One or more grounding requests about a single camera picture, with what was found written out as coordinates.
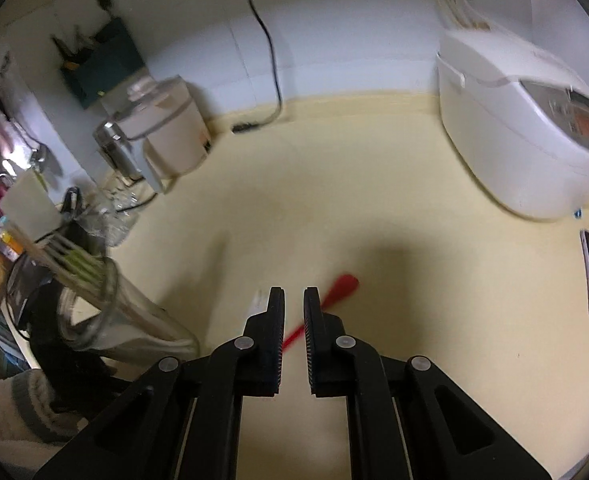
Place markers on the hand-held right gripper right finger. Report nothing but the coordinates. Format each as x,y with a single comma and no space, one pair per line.
314,345

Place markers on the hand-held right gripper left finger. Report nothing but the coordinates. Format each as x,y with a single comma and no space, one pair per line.
269,340

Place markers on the red plastic spoon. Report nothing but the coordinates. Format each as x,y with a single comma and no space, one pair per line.
342,287

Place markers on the tall clear glass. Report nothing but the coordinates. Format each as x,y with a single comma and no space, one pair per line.
139,310

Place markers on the green silicone brush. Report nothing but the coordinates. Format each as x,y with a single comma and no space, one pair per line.
87,262

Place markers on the pale printed chopstick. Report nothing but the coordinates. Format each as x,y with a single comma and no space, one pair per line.
39,255
49,255

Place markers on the person's left forearm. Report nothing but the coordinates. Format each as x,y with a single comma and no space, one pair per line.
19,410

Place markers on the small clear glass mug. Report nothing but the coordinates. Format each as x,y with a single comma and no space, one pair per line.
119,215

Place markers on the pale cutting board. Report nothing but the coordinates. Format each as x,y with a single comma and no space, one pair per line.
32,205

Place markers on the stainless steel canister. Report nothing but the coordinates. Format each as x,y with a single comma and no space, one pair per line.
112,150

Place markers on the pale pink electric kettle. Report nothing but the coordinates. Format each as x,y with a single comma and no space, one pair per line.
169,130

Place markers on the white rice cooker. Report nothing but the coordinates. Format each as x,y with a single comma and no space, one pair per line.
514,135

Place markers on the dark green utensil holder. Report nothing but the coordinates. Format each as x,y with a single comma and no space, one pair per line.
107,65

